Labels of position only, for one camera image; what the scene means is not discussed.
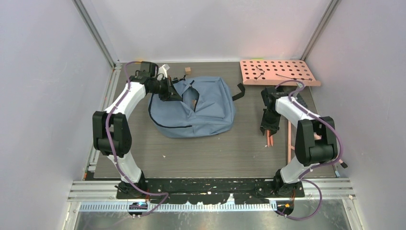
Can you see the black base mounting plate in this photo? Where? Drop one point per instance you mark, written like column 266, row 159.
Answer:
column 209, row 191

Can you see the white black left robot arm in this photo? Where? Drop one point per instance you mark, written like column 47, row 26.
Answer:
column 111, row 132

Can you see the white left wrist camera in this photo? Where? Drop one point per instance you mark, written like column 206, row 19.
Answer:
column 163, row 71

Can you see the orange pencil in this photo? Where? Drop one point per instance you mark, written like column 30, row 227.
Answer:
column 271, row 139
column 267, row 139

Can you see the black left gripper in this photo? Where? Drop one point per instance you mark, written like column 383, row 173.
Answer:
column 170, row 94

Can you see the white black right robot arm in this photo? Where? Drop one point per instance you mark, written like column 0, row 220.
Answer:
column 315, row 142

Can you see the blue grey student backpack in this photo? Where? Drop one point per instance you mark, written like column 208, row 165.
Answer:
column 206, row 108

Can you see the pink perforated music stand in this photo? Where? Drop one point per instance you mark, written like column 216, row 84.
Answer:
column 277, row 72

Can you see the grey lego plate with post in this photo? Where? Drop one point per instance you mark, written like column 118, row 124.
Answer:
column 296, row 94

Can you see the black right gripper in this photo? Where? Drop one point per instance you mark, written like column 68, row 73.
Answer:
column 265, row 125

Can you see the small wooden cube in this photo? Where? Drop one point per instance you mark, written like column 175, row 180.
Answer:
column 188, row 71

